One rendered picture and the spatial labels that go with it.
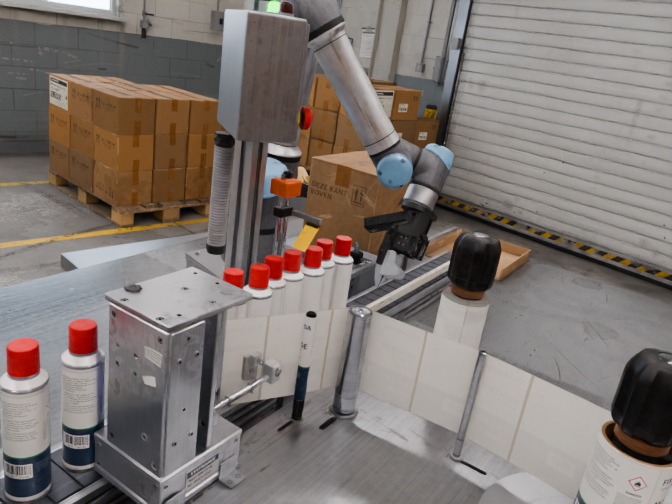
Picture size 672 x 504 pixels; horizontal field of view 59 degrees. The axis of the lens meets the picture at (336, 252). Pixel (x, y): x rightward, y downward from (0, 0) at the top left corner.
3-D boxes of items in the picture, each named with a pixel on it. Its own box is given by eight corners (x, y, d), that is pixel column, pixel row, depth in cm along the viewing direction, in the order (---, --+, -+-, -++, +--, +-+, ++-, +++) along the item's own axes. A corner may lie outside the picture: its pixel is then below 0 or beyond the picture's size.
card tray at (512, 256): (499, 281, 182) (502, 269, 180) (424, 255, 194) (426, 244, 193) (528, 260, 206) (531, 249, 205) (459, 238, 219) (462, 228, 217)
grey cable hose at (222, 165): (215, 257, 101) (225, 135, 94) (201, 251, 103) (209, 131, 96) (229, 253, 104) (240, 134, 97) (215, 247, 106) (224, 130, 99)
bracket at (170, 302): (168, 334, 63) (168, 326, 62) (103, 298, 68) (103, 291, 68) (253, 299, 74) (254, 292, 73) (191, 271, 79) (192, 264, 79)
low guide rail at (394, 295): (232, 392, 96) (233, 382, 95) (227, 389, 96) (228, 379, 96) (475, 254, 182) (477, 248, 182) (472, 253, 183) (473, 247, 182)
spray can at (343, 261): (335, 336, 122) (350, 244, 115) (313, 328, 124) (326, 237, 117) (346, 328, 126) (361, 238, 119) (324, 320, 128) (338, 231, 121)
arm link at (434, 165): (420, 145, 146) (450, 160, 147) (402, 185, 145) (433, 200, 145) (428, 137, 138) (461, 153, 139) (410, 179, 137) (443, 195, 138)
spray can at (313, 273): (311, 353, 114) (325, 254, 107) (285, 347, 115) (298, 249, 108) (316, 340, 119) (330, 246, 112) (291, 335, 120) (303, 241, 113)
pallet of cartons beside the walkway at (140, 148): (217, 215, 472) (226, 102, 442) (118, 229, 412) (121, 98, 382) (139, 177, 545) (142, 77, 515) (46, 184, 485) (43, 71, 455)
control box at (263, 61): (235, 141, 91) (246, 9, 85) (216, 121, 106) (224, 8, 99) (298, 145, 95) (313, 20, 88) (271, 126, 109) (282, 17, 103)
